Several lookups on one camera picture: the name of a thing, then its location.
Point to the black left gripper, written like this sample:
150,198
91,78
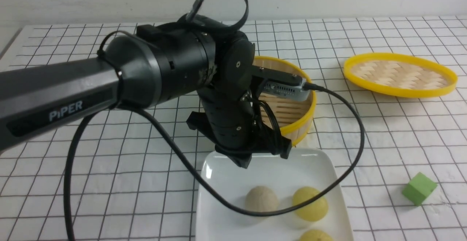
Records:
235,128

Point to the white steamed bun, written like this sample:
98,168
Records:
261,199

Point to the yellow steamed bun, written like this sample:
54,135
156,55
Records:
315,235
312,212

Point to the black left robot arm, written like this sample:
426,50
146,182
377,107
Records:
155,65

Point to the white square plate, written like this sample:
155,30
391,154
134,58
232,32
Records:
268,183

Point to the yellow-rimmed bamboo steamer basket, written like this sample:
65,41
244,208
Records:
295,118

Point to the yellow-rimmed bamboo steamer lid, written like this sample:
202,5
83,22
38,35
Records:
399,75

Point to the white grid-pattern tablecloth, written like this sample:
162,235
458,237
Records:
127,185

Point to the green cube block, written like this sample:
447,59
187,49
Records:
418,189

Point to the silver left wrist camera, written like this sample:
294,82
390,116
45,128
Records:
278,83

